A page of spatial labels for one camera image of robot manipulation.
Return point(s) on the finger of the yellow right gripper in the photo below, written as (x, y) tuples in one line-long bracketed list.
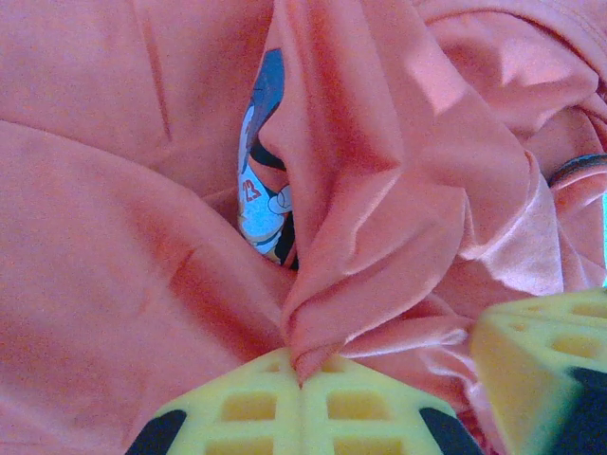
[(531, 369)]

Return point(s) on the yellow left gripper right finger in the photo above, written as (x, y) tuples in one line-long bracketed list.
[(355, 412)]

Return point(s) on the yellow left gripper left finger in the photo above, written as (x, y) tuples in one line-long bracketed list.
[(246, 407)]

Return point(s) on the orange t-shirt with print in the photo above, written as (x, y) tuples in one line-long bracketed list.
[(142, 213)]

